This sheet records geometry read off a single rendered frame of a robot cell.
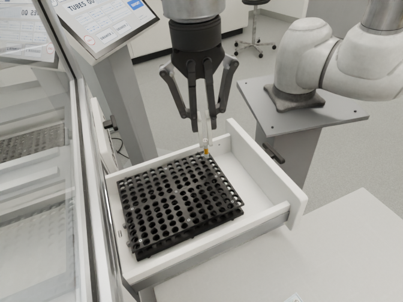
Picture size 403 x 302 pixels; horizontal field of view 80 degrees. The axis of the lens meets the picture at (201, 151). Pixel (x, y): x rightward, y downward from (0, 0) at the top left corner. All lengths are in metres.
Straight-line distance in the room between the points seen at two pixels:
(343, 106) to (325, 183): 0.86
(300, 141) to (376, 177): 0.99
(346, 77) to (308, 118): 0.18
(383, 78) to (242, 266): 0.61
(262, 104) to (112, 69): 0.73
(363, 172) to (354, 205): 1.24
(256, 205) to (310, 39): 0.53
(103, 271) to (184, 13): 0.34
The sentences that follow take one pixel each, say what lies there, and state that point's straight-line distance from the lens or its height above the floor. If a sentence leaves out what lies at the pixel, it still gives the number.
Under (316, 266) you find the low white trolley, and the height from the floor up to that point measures 0.76.
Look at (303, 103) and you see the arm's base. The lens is 0.97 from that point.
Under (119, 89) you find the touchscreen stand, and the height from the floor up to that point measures 0.73.
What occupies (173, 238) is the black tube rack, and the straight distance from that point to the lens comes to 0.49.
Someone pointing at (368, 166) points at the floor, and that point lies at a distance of 2.03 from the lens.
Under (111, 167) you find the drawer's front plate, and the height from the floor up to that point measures 0.87.
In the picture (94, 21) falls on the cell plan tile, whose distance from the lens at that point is 1.18.
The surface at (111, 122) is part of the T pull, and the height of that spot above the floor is 0.91.
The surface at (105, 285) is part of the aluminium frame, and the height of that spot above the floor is 0.99.
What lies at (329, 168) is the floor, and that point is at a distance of 1.90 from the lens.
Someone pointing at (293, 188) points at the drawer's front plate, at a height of 0.93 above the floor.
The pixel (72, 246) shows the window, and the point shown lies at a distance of 0.32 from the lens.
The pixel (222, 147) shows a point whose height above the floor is 0.86.
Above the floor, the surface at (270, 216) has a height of 0.88.
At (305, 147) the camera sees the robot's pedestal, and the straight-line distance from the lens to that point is 1.10.
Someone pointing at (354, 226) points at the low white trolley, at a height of 0.76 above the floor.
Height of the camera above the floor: 1.30
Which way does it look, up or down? 43 degrees down
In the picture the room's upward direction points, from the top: 6 degrees counter-clockwise
